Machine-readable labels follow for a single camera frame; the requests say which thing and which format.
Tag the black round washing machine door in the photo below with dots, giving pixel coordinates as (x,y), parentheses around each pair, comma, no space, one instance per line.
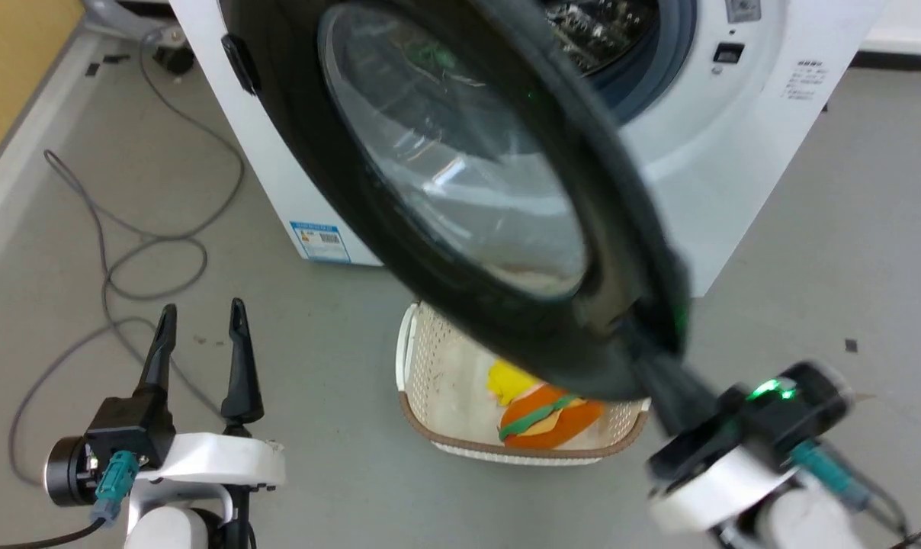
(399,244)

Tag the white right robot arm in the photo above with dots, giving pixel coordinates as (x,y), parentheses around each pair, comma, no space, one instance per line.
(811,522)

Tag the yellow plush toy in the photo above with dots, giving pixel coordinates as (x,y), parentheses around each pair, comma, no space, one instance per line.
(510,381)

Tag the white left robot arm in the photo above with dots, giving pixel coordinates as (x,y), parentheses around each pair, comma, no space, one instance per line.
(167,530)

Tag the blue energy label sticker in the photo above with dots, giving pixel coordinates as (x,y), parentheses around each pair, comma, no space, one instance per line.
(321,242)

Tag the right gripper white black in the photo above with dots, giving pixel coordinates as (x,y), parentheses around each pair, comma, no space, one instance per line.
(735,465)

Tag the grey metal stand leg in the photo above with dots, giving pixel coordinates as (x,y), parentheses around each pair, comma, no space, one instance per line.
(117,19)

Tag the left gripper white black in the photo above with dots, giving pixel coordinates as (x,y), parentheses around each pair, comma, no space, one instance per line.
(201,457)

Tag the black caster wheel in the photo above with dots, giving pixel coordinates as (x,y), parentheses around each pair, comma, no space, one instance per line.
(174,59)

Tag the orange plush burger toy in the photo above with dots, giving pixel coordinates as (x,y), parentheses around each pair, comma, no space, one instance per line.
(559,423)

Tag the wooden panel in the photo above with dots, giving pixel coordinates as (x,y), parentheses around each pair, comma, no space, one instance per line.
(11,61)

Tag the white front-load washing machine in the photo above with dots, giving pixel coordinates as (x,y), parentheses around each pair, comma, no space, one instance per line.
(735,168)

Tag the white perforated laundry basket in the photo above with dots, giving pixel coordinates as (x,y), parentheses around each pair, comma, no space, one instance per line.
(445,381)

